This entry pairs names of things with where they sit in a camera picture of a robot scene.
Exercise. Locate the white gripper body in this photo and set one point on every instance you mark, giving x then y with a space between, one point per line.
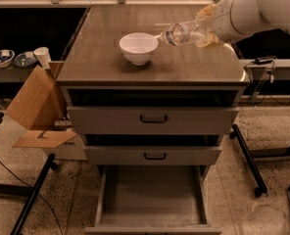
223 20

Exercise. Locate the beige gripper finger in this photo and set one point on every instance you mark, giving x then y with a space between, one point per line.
206 13
209 40

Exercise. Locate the clear plastic water bottle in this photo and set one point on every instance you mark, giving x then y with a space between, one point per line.
177 34

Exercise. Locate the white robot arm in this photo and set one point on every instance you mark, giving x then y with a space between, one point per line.
274 14

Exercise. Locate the grey three-drawer cabinet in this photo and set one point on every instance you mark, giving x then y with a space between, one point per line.
96 74

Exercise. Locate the top grey drawer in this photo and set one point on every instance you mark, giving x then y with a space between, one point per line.
152 120

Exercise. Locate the middle grey drawer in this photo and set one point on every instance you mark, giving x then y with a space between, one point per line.
152 155

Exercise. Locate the bottom grey open drawer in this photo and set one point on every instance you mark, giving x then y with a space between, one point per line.
152 200

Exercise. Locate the black power adapter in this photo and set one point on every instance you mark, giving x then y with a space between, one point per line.
264 60

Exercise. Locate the white ceramic bowl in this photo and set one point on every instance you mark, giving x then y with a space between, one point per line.
138 47

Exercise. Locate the black right stand leg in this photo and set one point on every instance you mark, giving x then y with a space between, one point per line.
261 186

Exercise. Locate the black stand leg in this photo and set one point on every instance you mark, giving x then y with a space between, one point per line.
261 186
31 197

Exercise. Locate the white paper cup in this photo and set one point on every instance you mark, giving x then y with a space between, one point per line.
43 56

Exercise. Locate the brown cardboard box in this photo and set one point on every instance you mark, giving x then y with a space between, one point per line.
41 108

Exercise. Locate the blue patterned bowl right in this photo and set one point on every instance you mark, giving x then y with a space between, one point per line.
25 61

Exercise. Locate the blue patterned bowl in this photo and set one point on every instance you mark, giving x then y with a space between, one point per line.
6 58
25 61

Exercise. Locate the black left stand leg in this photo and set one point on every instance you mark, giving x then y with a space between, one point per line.
31 197

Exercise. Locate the blue patterned bowl left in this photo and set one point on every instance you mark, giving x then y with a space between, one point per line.
6 58

